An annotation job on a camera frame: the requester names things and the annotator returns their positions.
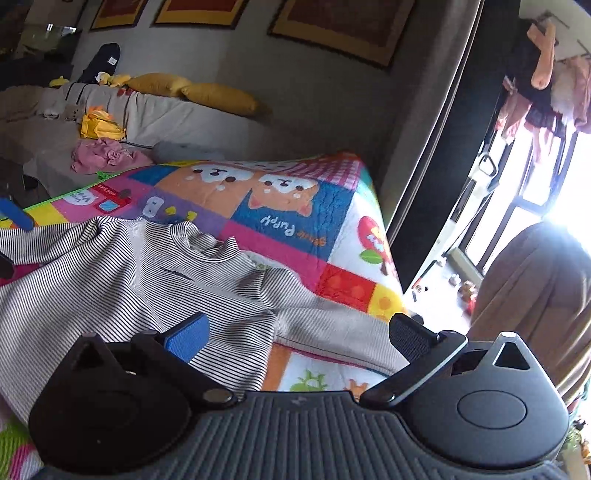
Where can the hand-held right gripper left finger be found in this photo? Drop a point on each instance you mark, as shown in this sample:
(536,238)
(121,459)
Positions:
(189,339)

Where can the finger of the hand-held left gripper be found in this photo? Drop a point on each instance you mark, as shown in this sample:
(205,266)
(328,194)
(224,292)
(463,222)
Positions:
(4,268)
(16,214)

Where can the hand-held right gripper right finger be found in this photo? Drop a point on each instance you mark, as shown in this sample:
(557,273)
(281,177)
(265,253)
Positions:
(413,339)

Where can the striped long-sleeve shirt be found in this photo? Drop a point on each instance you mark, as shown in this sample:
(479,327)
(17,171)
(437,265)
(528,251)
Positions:
(115,286)

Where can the small orange figurine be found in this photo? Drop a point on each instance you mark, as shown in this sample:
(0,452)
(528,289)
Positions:
(467,290)

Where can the pink cloth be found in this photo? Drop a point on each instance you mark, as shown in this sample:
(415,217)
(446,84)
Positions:
(108,154)

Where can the beige plush toy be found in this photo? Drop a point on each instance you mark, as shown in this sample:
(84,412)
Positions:
(72,112)

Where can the yellow cloth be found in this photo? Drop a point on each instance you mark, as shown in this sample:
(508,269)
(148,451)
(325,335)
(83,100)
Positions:
(101,125)

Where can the beige cloth draped on chair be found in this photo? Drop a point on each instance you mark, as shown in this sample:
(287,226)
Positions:
(535,300)

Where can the small yellow plush toy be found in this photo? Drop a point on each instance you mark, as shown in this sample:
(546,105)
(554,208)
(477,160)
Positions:
(58,82)

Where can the dark cabinet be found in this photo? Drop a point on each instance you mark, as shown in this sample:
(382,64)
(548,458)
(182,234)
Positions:
(41,55)

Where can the colourful cartoon printed mat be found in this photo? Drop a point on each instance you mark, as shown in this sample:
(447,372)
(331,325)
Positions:
(295,207)

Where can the dark blue bag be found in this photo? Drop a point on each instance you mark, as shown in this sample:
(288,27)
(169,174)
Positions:
(102,62)

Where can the dark curtain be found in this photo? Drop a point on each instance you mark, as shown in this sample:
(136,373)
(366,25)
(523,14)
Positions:
(452,161)

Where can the grey covered sofa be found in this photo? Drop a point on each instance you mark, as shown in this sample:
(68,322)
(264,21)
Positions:
(184,124)

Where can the yellow pillow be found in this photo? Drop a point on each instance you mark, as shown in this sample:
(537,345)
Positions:
(221,98)
(159,84)

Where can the pink hanging garment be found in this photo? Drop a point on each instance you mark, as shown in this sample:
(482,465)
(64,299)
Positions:
(579,92)
(512,110)

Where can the black hanging garment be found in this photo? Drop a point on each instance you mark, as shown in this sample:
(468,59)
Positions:
(524,69)

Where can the peach hanging garment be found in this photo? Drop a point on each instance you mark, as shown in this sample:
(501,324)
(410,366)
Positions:
(542,57)

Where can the black window frame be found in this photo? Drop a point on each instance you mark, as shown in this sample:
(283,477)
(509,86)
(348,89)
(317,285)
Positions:
(519,203)

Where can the small framed wall picture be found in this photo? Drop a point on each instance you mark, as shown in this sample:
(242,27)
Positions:
(117,14)

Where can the medium framed wall picture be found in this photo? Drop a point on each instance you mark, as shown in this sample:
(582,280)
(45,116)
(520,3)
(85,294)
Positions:
(198,11)

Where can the large framed wall picture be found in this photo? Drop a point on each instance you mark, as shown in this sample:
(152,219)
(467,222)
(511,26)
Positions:
(346,23)

